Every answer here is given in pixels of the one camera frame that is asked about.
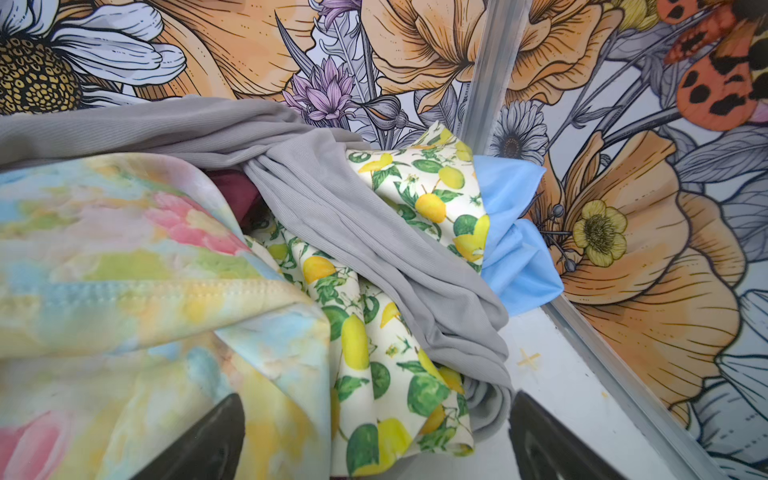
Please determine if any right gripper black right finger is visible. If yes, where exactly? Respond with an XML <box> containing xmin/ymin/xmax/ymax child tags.
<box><xmin>509</xmin><ymin>390</ymin><xmax>626</xmax><ymax>480</ymax></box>

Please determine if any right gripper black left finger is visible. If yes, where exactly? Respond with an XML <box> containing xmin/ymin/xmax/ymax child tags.
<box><xmin>132</xmin><ymin>393</ymin><xmax>245</xmax><ymax>480</ymax></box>

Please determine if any light blue shirt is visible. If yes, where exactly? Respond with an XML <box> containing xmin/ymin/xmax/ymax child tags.
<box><xmin>474</xmin><ymin>156</ymin><xmax>564</xmax><ymax>316</ymax></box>

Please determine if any lemon print cloth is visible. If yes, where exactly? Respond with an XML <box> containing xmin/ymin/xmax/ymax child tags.
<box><xmin>251</xmin><ymin>123</ymin><xmax>490</xmax><ymax>478</ymax></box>

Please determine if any pastel floral watercolour cloth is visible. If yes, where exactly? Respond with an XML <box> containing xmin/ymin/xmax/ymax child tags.
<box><xmin>1</xmin><ymin>154</ymin><xmax>332</xmax><ymax>479</ymax></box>

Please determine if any maroon cloth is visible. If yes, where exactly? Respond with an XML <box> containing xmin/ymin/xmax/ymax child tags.
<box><xmin>206</xmin><ymin>169</ymin><xmax>264</xmax><ymax>230</ymax></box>

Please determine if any grey cloth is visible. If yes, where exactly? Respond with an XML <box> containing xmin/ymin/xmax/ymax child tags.
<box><xmin>1</xmin><ymin>96</ymin><xmax>513</xmax><ymax>441</ymax></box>

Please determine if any aluminium table edge rail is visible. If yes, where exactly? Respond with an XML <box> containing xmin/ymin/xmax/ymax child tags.
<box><xmin>543</xmin><ymin>296</ymin><xmax>726</xmax><ymax>479</ymax></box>

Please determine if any aluminium corner post right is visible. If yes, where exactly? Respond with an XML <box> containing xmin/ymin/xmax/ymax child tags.
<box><xmin>460</xmin><ymin>0</ymin><xmax>532</xmax><ymax>155</ymax></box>

